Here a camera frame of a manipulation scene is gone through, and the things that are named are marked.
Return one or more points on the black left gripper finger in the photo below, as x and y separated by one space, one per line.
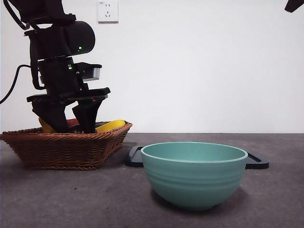
52 114
88 116

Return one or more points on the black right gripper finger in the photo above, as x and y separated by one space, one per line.
293 5

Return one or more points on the teal ribbed bowl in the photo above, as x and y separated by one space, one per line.
193 183

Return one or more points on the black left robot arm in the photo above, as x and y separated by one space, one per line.
78 35

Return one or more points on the green vegetable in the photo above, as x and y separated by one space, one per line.
101 123

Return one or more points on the red apple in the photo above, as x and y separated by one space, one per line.
72 122

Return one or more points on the yellow banana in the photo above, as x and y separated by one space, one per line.
111 126

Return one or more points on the brown wicker basket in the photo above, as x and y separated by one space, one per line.
61 152

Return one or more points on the black rectangular tray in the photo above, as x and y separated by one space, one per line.
133 159

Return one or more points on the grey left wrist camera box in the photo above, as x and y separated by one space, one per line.
96 73

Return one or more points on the white wall socket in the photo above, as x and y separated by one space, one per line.
108 12

